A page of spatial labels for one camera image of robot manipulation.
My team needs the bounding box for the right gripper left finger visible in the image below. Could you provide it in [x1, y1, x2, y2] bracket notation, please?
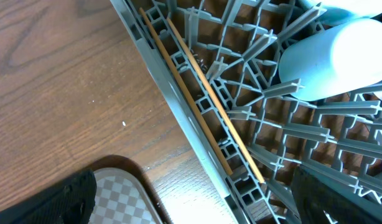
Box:
[0, 169, 97, 224]

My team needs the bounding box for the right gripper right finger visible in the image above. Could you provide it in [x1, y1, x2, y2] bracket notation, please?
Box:
[291, 166, 382, 224]

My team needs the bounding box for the light blue cup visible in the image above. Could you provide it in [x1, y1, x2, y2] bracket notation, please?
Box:
[278, 19, 382, 101]

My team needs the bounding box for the wooden chopstick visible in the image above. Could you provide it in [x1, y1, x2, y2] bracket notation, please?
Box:
[166, 17, 265, 184]
[139, 7, 233, 175]

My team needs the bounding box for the light blue bowl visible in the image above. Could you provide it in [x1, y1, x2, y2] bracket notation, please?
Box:
[298, 0, 382, 26]

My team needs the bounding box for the grey dishwasher rack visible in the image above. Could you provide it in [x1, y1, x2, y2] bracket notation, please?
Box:
[113, 0, 382, 223]

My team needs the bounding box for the dark brown serving tray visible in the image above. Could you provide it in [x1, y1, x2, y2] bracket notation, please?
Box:
[87, 155, 171, 224]

